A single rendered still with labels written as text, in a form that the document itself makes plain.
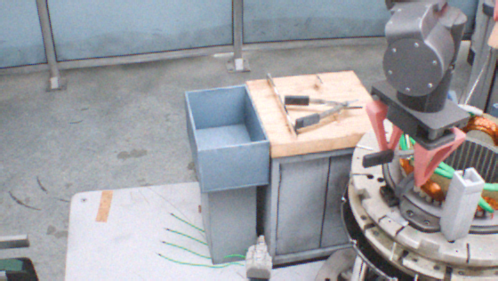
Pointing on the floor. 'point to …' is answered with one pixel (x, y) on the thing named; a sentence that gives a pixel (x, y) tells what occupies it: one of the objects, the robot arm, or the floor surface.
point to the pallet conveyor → (13, 268)
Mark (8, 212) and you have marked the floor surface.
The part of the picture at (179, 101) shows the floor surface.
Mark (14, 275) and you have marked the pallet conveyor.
